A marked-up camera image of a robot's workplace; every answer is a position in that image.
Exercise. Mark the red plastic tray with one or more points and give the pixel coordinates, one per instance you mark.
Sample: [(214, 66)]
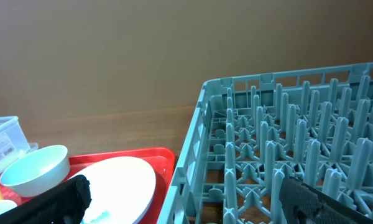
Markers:
[(161, 159)]

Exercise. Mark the pale green bowl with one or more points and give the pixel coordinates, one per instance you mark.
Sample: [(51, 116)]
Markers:
[(38, 171)]

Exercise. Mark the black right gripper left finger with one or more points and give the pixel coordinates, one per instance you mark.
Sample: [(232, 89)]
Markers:
[(65, 203)]

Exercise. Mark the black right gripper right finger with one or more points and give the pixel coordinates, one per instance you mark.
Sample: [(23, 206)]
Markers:
[(302, 203)]

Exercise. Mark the light blue plate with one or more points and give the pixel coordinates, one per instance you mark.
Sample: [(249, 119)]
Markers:
[(122, 189)]

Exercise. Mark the clear plastic bin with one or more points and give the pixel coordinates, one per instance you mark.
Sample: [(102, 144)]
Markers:
[(13, 143)]

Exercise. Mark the grey-blue dishwasher rack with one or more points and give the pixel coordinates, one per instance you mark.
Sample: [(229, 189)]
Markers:
[(250, 132)]

